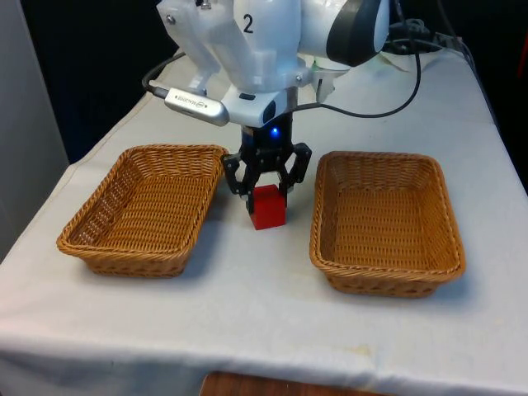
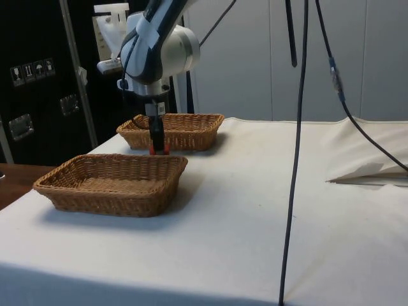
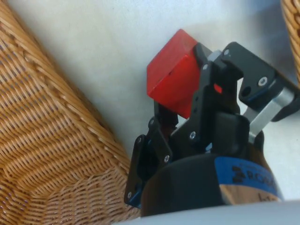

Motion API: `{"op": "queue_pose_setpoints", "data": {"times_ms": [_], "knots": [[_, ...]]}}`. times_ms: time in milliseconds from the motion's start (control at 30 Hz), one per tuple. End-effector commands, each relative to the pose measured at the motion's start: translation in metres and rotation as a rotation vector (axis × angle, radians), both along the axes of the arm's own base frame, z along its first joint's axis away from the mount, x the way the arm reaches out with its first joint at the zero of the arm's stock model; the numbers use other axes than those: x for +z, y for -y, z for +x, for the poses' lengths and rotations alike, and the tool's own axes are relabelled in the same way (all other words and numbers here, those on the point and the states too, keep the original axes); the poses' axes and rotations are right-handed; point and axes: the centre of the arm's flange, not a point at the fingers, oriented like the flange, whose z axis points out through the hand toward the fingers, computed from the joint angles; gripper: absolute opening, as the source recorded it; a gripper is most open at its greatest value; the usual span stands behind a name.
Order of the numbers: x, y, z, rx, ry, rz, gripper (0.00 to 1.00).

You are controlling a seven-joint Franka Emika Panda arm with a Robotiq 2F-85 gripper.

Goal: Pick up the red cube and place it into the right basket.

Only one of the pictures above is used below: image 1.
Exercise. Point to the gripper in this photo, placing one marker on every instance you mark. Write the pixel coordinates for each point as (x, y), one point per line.
(268, 140)

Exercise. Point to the red cube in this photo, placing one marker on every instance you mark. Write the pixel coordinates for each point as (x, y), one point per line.
(268, 210)

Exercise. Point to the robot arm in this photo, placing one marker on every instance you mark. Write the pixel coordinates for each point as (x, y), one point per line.
(264, 41)

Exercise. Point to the wicker basket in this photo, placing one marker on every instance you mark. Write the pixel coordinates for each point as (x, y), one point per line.
(140, 206)
(383, 222)

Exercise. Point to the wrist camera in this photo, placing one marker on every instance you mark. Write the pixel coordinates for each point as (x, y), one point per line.
(194, 105)

